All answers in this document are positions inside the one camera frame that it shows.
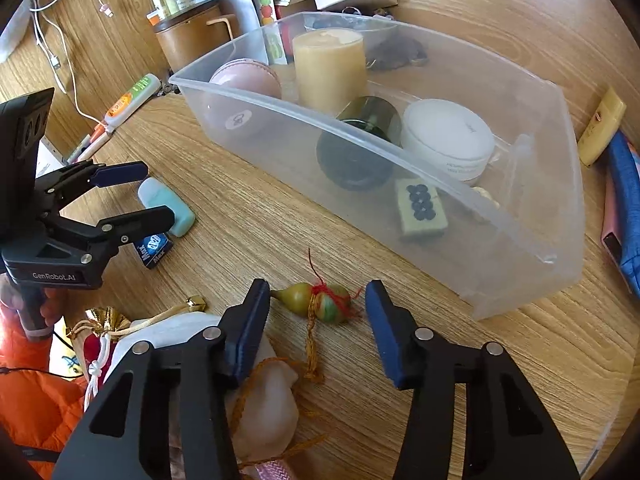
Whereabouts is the mint green eraser case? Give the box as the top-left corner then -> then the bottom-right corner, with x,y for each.
138,177 -> 196,237

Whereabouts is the pink round timer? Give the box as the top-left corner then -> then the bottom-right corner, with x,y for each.
203,58 -> 282,139

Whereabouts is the green gourd charm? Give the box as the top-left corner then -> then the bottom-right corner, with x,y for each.
270,249 -> 361,325

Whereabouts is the green mahjong tile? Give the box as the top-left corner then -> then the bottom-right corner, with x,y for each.
395,178 -> 449,240

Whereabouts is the dark green spray bottle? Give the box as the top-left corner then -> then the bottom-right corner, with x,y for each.
316,94 -> 405,193

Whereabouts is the blue Max staples box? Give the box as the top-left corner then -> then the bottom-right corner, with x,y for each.
134,233 -> 174,270

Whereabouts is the red velvet pouch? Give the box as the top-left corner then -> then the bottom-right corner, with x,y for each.
82,333 -> 116,388

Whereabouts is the orange left jacket sleeve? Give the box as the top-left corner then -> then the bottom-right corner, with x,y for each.
0,308 -> 86,479

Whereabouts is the orange green cream tube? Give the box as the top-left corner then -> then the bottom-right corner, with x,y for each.
103,74 -> 162,132

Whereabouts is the brown mug with lid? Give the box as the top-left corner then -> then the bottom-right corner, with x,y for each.
153,0 -> 240,73

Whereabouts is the blue patchwork pencil case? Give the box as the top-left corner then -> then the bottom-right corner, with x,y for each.
601,130 -> 639,297

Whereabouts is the fruit pattern candy box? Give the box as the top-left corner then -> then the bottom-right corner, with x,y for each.
253,0 -> 288,65

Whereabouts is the yellow candle in glass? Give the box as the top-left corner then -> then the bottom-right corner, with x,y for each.
293,28 -> 368,117

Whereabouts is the clear plastic storage bin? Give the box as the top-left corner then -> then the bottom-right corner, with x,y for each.
171,12 -> 585,318

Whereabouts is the white round jar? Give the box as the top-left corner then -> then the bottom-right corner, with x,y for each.
400,99 -> 496,183

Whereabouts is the white drawstring pouch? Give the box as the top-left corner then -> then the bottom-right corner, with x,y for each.
102,312 -> 299,463

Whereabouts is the white charging cable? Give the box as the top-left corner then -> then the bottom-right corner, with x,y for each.
27,0 -> 114,129

